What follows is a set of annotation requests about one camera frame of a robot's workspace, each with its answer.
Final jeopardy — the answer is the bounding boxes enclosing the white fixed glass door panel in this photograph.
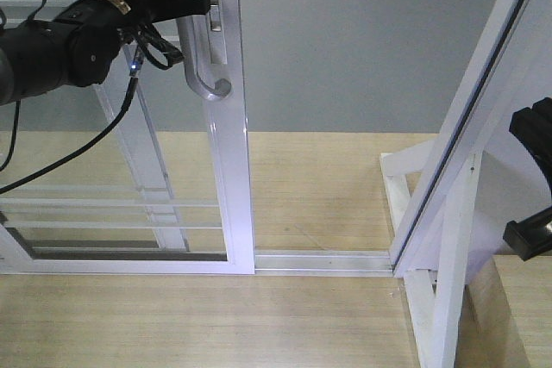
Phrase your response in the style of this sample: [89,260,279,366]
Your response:
[0,0,191,253]

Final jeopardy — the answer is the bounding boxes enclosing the black cable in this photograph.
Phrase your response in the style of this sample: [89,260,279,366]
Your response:
[0,0,185,195]

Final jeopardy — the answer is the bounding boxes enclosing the silver door handle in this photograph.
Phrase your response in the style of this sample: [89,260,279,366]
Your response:
[176,16,232,102]

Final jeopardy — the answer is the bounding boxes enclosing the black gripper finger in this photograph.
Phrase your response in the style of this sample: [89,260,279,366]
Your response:
[509,97,551,189]
[503,208,551,260]

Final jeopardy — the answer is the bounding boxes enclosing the white framed sliding glass door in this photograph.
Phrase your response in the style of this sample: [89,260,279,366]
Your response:
[1,0,254,274]

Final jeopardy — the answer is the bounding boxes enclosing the light wooden box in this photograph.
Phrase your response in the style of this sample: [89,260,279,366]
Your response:
[467,255,551,367]

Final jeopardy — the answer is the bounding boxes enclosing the light plywood floor platform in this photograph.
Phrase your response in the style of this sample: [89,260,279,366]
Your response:
[1,132,430,367]

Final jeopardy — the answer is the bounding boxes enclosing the white door frame post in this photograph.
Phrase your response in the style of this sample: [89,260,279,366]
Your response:
[389,0,551,278]

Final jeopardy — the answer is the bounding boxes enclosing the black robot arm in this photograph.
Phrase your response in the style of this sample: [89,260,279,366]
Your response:
[1,0,536,274]

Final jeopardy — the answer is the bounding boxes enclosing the silver door lock plate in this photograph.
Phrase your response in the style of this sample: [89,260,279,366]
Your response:
[207,0,228,65]

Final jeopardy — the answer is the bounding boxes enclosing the aluminium door bottom track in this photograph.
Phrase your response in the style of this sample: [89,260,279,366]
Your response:
[254,250,393,278]

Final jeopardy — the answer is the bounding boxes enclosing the white wooden support brace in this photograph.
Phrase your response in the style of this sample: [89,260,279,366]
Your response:
[402,153,482,367]

